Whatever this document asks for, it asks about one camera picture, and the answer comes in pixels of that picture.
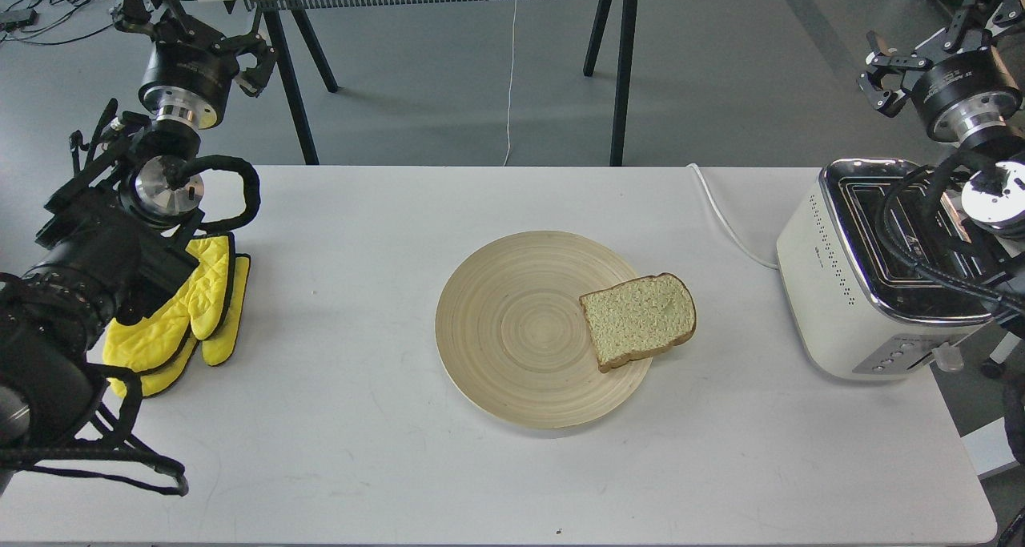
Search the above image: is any yellow oven mitt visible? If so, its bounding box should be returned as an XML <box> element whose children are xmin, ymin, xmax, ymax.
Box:
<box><xmin>128</xmin><ymin>254</ymin><xmax>251</xmax><ymax>398</ymax></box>
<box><xmin>103</xmin><ymin>234</ymin><xmax>235</xmax><ymax>373</ymax></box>

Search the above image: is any white hanging cable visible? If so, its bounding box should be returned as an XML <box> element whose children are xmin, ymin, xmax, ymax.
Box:
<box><xmin>502</xmin><ymin>0</ymin><xmax>518</xmax><ymax>167</ymax></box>

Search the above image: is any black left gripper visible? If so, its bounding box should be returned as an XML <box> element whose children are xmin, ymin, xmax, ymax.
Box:
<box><xmin>112</xmin><ymin>0</ymin><xmax>278</xmax><ymax>130</ymax></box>

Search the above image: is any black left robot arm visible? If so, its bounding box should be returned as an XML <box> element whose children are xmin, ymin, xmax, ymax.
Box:
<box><xmin>1</xmin><ymin>0</ymin><xmax>277</xmax><ymax>496</ymax></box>

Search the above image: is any cream white toaster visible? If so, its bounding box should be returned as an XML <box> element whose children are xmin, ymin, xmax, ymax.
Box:
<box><xmin>777</xmin><ymin>158</ymin><xmax>991</xmax><ymax>380</ymax></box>

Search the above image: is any yellow oven mitt top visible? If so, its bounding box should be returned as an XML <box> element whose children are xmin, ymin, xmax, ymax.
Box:
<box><xmin>103</xmin><ymin>234</ymin><xmax>235</xmax><ymax>373</ymax></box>

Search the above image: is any yellow oven mitt bottom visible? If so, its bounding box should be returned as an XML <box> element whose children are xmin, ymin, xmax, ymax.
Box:
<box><xmin>128</xmin><ymin>254</ymin><xmax>251</xmax><ymax>398</ymax></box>

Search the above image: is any slice of bread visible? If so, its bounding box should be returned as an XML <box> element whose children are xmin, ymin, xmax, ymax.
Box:
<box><xmin>578</xmin><ymin>274</ymin><xmax>697</xmax><ymax>373</ymax></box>

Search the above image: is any round wooden plate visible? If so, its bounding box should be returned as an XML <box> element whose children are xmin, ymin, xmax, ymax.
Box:
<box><xmin>435</xmin><ymin>232</ymin><xmax>652</xmax><ymax>429</ymax></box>

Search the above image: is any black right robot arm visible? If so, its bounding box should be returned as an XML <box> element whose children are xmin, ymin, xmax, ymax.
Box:
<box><xmin>858</xmin><ymin>0</ymin><xmax>1023</xmax><ymax>336</ymax></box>

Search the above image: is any white toaster power cord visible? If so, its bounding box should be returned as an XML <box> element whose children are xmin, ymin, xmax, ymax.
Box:
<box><xmin>687</xmin><ymin>163</ymin><xmax>780</xmax><ymax>271</ymax></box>

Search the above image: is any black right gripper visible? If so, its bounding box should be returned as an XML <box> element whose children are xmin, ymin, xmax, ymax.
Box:
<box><xmin>858</xmin><ymin>0</ymin><xmax>1024</xmax><ymax>143</ymax></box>

